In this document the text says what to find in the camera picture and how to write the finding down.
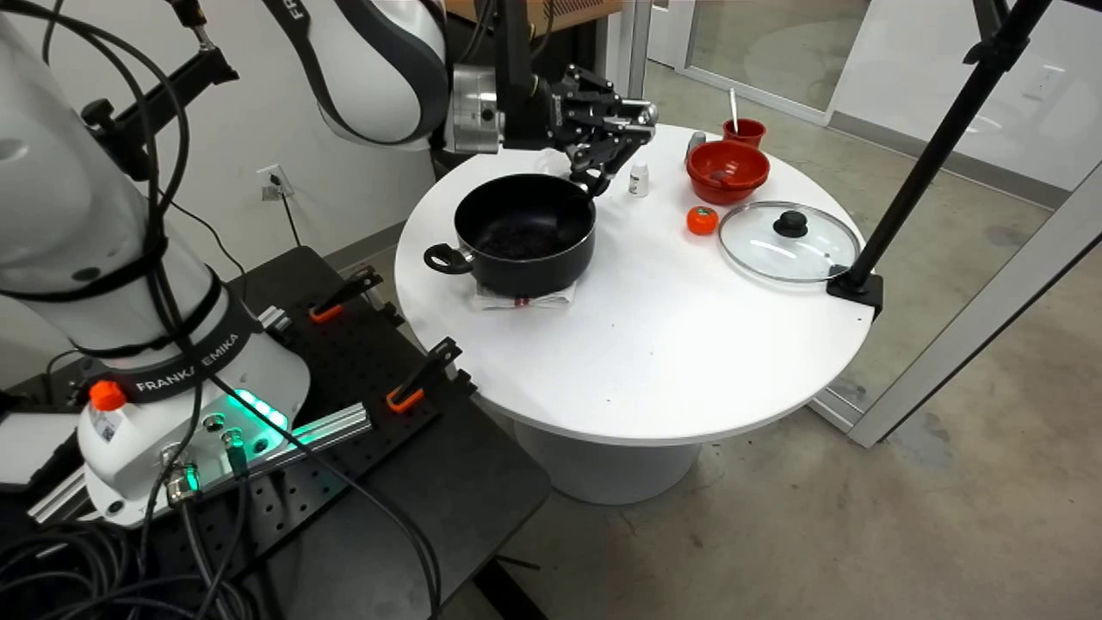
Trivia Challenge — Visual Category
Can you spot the red cup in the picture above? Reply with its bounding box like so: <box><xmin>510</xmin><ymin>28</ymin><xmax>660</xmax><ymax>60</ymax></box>
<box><xmin>723</xmin><ymin>116</ymin><xmax>763</xmax><ymax>147</ymax></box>

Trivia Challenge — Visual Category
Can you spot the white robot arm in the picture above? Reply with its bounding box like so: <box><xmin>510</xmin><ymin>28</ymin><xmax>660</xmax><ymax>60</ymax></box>
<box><xmin>263</xmin><ymin>0</ymin><xmax>656</xmax><ymax>192</ymax></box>

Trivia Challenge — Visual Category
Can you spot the orange tomato toy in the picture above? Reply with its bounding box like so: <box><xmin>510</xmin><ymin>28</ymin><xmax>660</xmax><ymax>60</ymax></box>
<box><xmin>686</xmin><ymin>206</ymin><xmax>720</xmax><ymax>237</ymax></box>

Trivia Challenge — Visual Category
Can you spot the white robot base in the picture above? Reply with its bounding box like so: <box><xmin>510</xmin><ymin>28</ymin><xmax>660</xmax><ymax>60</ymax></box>
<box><xmin>0</xmin><ymin>31</ymin><xmax>311</xmax><ymax>526</ymax></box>

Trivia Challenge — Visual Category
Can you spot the black cable bundle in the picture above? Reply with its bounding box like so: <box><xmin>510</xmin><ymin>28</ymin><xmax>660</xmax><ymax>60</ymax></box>
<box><xmin>0</xmin><ymin>377</ymin><xmax>443</xmax><ymax>620</ymax></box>

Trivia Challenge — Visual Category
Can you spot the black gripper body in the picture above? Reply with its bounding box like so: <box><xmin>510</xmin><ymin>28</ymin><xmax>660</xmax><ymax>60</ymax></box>
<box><xmin>501</xmin><ymin>66</ymin><xmax>656</xmax><ymax>197</ymax></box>

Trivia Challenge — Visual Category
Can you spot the cardboard box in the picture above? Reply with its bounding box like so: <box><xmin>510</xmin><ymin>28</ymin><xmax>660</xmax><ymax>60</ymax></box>
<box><xmin>443</xmin><ymin>0</ymin><xmax>625</xmax><ymax>34</ymax></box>

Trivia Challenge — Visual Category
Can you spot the red bowl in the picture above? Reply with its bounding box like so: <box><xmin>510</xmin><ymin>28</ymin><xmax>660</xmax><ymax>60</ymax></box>
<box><xmin>686</xmin><ymin>142</ymin><xmax>771</xmax><ymax>206</ymax></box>

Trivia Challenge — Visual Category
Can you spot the black camera stand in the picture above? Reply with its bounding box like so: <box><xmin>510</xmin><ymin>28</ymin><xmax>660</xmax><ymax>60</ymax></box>
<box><xmin>826</xmin><ymin>0</ymin><xmax>1052</xmax><ymax>309</ymax></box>

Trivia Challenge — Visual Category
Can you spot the black cooking pot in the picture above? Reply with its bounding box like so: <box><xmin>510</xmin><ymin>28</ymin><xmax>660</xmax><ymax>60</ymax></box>
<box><xmin>422</xmin><ymin>174</ymin><xmax>597</xmax><ymax>300</ymax></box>

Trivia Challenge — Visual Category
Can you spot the metal spoon in cup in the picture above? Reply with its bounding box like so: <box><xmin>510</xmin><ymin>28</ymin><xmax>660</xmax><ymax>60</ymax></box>
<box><xmin>725</xmin><ymin>91</ymin><xmax>740</xmax><ymax>136</ymax></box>

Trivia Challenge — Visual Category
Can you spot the white round table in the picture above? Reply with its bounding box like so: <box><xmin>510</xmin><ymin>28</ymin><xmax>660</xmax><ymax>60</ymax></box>
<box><xmin>395</xmin><ymin>123</ymin><xmax>873</xmax><ymax>507</ymax></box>

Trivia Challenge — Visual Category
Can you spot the black orange clamp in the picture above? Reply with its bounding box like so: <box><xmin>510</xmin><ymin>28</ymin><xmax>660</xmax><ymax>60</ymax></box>
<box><xmin>384</xmin><ymin>337</ymin><xmax>461</xmax><ymax>418</ymax></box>
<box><xmin>305</xmin><ymin>267</ymin><xmax>383</xmax><ymax>325</ymax></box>

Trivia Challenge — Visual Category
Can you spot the wall power outlet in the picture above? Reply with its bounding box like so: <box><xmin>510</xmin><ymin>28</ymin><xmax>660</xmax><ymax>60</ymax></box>
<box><xmin>258</xmin><ymin>166</ymin><xmax>288</xmax><ymax>199</ymax></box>

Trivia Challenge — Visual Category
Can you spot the glass pot lid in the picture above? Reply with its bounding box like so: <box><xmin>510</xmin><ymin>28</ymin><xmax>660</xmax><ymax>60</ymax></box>
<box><xmin>716</xmin><ymin>199</ymin><xmax>862</xmax><ymax>284</ymax></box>

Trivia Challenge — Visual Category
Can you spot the black mounting table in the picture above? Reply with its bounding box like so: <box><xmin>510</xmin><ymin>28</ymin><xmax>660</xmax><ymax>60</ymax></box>
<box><xmin>0</xmin><ymin>250</ymin><xmax>546</xmax><ymax>620</ymax></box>

